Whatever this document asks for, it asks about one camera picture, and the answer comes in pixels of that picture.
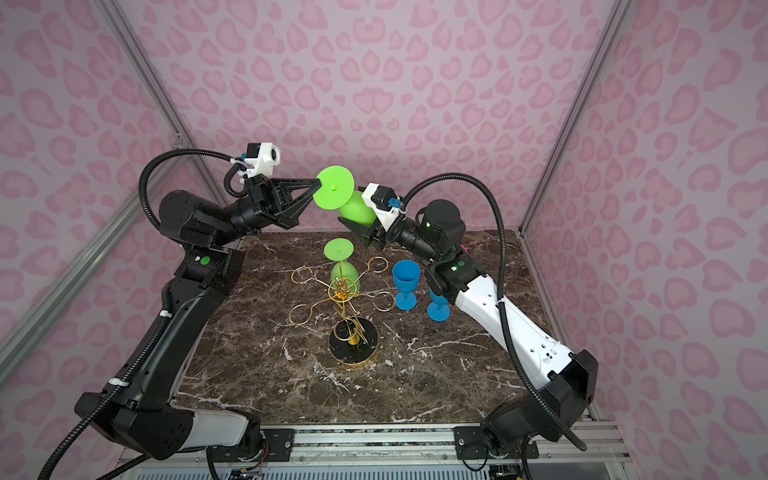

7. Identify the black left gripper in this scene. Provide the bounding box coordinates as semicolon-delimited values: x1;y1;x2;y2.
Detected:
213;182;320;253

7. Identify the green wine glass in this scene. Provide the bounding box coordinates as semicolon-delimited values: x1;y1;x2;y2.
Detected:
323;237;359;293
313;166;376;227

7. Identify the blue wine glass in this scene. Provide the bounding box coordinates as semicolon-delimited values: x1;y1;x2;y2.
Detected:
392;260;421;311
427;290;451;322

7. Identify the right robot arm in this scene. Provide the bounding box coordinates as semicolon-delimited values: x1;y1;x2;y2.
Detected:
330;182;598;456

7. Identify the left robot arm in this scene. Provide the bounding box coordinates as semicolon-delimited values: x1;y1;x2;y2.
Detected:
75;175;321;460

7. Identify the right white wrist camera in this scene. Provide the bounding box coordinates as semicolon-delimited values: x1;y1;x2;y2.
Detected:
362;184;402;231

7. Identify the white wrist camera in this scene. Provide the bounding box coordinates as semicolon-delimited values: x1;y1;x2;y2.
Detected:
230;142;281;183
362;184;402;231

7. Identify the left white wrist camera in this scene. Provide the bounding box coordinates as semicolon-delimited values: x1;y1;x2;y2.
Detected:
230;142;281;183

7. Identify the gold wire glass rack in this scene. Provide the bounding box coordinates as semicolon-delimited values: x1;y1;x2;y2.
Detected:
288;256;395;367

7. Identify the left black corrugated cable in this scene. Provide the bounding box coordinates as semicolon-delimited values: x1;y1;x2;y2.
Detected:
37;148;250;480

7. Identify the black corrugated cable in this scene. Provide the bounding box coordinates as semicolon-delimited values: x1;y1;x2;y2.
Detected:
37;148;250;480
398;172;588;452

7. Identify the right black corrugated cable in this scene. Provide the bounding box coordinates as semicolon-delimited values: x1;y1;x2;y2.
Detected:
398;172;588;452

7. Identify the aluminium frame post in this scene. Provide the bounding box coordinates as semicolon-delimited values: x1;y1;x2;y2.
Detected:
1;157;182;387

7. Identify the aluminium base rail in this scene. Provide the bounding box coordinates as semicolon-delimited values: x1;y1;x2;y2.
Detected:
123;421;639;479

